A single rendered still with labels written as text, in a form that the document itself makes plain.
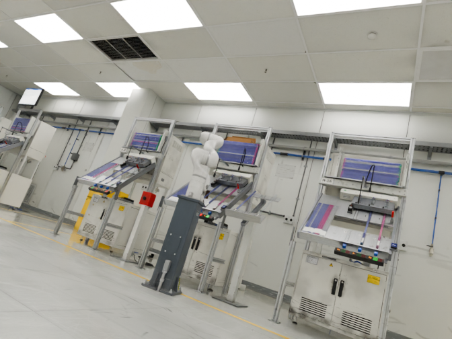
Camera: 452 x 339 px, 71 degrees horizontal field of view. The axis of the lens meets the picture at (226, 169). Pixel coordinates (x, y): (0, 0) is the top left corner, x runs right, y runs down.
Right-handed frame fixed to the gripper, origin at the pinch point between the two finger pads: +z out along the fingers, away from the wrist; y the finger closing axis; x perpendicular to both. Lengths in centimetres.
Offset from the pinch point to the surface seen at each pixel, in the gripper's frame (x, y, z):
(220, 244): 6.8, 15.0, 43.3
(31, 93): 135, -486, -75
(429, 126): 287, 186, -12
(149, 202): 10, -79, 17
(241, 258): -15, 50, 33
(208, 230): 13.8, -4.3, 35.9
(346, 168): 88, 116, -22
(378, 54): 209, 121, -116
